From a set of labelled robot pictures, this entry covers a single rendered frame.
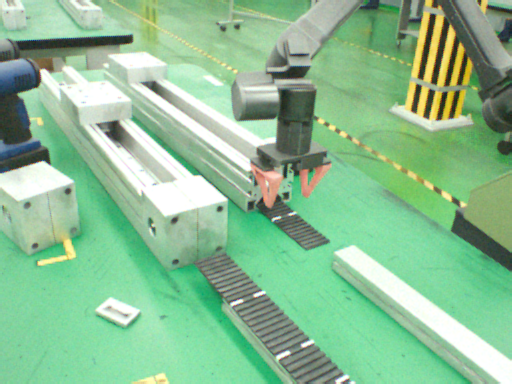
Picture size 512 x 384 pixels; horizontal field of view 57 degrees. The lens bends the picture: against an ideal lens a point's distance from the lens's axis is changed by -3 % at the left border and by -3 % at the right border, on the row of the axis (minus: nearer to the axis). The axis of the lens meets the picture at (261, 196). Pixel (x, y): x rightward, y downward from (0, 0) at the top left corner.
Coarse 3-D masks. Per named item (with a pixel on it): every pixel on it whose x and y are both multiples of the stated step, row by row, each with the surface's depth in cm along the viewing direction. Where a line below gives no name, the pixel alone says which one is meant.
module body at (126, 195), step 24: (72, 72) 130; (48, 96) 121; (72, 120) 105; (120, 120) 100; (96, 144) 89; (120, 144) 96; (144, 144) 89; (96, 168) 93; (120, 168) 80; (144, 168) 87; (168, 168) 81; (120, 192) 83
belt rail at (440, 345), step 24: (336, 264) 73; (360, 264) 70; (360, 288) 69; (384, 288) 65; (408, 288) 66; (408, 312) 62; (432, 312) 62; (432, 336) 59; (456, 336) 58; (456, 360) 57; (480, 360) 55; (504, 360) 55
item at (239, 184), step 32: (128, 96) 127; (160, 96) 127; (160, 128) 112; (192, 128) 98; (224, 128) 102; (192, 160) 101; (224, 160) 89; (224, 192) 92; (256, 192) 86; (288, 192) 91
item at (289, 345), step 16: (208, 256) 69; (224, 256) 69; (208, 272) 65; (224, 272) 66; (240, 272) 66; (224, 288) 63; (240, 288) 63; (256, 288) 63; (240, 304) 61; (256, 304) 61; (272, 304) 61; (256, 320) 58; (272, 320) 58; (288, 320) 58; (256, 336) 56; (272, 336) 56; (288, 336) 56; (304, 336) 56; (272, 352) 54; (288, 352) 54; (304, 352) 54; (320, 352) 54; (288, 368) 52; (304, 368) 52; (320, 368) 52; (336, 368) 52
